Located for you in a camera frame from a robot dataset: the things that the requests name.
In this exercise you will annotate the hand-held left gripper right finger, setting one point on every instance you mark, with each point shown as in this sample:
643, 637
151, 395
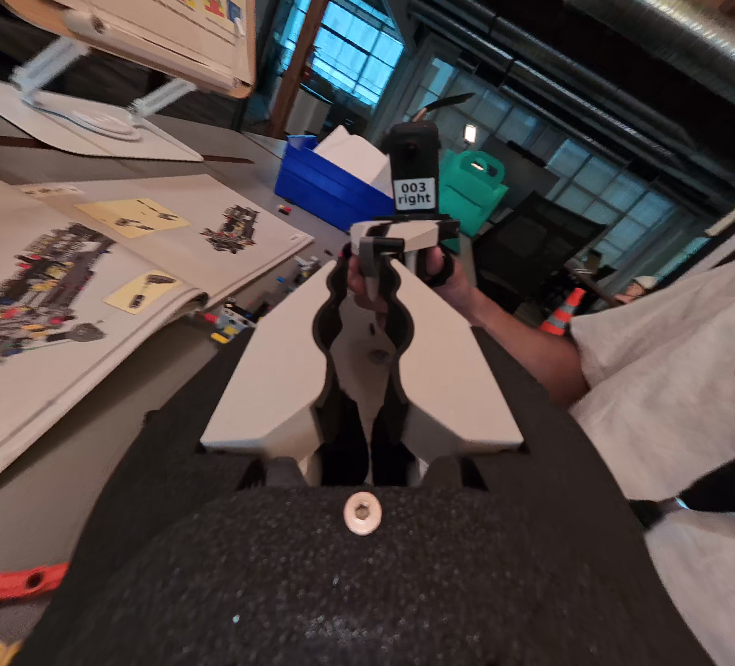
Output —
459, 390

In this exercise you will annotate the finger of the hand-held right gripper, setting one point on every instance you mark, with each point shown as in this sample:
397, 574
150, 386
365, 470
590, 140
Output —
422, 234
357, 235

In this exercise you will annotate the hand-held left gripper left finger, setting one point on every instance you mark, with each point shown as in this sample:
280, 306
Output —
264, 390

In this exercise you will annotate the grey lego piece with connector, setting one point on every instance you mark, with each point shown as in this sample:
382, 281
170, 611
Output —
370, 270

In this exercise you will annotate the grey lego car chassis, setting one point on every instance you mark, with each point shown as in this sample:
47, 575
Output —
235, 321

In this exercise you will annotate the lego instruction booklet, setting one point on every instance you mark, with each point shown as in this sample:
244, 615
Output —
172, 252

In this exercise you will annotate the person's right hand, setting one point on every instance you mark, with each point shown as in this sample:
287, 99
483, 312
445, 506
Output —
462, 293

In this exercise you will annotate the white paper stack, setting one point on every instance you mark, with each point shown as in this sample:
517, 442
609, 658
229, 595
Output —
350, 155

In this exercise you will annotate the blue plastic bin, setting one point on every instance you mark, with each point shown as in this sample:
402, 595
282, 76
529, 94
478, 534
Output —
321, 183

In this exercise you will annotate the black office chair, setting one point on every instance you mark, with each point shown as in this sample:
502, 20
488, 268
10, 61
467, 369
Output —
534, 247

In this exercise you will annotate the orange traffic cone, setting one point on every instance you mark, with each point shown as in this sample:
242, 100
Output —
565, 313

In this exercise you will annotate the person's white shirt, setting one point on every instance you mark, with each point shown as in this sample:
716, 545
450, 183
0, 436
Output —
660, 390

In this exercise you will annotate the instruction sheet on white stand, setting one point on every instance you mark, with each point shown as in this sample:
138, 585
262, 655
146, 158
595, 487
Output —
241, 46

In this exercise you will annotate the white folding stand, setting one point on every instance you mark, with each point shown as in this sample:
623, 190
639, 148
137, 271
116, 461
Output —
115, 126

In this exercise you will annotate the brown wooden post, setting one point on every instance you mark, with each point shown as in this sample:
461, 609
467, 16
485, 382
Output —
313, 17

